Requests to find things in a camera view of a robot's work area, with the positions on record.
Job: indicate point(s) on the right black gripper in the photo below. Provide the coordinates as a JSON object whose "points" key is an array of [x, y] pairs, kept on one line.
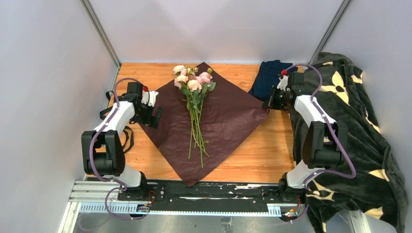
{"points": [[273, 104]]}

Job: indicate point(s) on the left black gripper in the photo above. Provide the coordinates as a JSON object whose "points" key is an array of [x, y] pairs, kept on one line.
{"points": [[153, 120]]}

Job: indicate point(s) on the maroon wrapping paper sheet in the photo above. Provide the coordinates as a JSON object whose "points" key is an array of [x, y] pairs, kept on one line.
{"points": [[229, 116]]}

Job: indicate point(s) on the pink fake flower bunch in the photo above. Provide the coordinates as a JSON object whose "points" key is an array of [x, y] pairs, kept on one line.
{"points": [[196, 88]]}

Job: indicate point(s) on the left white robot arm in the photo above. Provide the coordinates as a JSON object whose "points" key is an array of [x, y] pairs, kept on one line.
{"points": [[103, 152]]}

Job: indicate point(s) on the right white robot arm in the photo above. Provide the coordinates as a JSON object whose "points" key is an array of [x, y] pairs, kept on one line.
{"points": [[322, 150]]}

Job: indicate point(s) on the dark blue folded cloth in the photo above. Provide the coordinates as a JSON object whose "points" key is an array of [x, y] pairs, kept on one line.
{"points": [[267, 77]]}

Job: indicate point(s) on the black printed ribbon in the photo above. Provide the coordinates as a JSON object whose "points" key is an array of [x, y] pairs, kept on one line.
{"points": [[116, 118]]}

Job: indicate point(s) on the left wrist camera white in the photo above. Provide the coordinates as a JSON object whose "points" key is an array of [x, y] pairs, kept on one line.
{"points": [[149, 98]]}

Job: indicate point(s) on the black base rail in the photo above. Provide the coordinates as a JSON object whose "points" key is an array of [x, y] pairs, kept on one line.
{"points": [[167, 197]]}

